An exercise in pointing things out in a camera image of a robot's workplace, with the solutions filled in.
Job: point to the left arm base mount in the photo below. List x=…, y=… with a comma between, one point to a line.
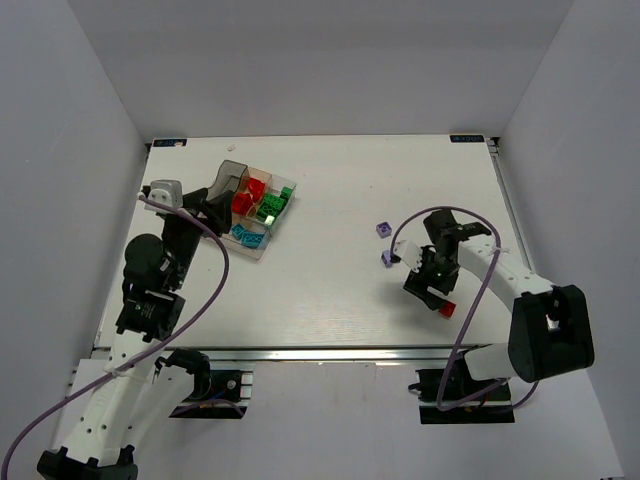
x=218, y=392

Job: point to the purple lego brick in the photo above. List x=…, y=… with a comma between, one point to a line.
x=388, y=258
x=383, y=229

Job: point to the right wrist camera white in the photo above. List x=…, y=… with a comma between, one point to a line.
x=408, y=253

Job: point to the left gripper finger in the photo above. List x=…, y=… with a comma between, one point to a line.
x=196, y=199
x=218, y=213

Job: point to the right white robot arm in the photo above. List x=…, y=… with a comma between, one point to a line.
x=549, y=333

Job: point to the clear plastic container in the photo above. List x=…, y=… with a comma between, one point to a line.
x=235, y=245
x=274, y=185

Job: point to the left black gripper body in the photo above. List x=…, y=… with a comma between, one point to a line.
x=198, y=204

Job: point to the clear plastic container lower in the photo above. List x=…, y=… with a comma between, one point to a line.
x=235, y=245

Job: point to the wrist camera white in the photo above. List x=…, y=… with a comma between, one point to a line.
x=408, y=253
x=165, y=192

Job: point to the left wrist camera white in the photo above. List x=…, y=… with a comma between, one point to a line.
x=165, y=192

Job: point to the blue corner label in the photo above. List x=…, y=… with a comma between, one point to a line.
x=169, y=143
x=467, y=138

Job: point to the red 2x4 lego brick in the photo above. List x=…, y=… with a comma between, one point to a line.
x=242, y=204

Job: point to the left blue corner label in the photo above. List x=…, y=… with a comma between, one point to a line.
x=169, y=143

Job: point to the red square lego brick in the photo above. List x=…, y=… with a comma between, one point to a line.
x=447, y=309

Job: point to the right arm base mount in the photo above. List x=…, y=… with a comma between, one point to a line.
x=492, y=406

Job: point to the green sloped lego brick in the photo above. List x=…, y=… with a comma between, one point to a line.
x=286, y=193

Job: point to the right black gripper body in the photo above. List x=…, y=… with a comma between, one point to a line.
x=426, y=289

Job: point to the amber plastic container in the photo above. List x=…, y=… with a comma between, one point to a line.
x=255, y=173

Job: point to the smoky grey plastic container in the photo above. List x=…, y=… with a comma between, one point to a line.
x=231, y=176

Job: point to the right blue corner label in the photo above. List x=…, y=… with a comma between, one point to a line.
x=467, y=138

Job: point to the clear plastic container upper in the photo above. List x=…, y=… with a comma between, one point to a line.
x=274, y=185

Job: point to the cyan 2x4 lego brick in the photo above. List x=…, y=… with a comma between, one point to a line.
x=252, y=240

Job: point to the red round lego piece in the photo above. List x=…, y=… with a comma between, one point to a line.
x=256, y=189

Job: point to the cyan 2x2 lego brick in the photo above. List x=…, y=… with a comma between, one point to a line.
x=238, y=231

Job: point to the green 2x4 lego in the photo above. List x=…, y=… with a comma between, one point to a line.
x=275, y=202
x=266, y=215

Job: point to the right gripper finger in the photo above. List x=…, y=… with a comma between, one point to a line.
x=440, y=295
x=415, y=286

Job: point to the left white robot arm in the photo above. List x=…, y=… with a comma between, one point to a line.
x=139, y=387

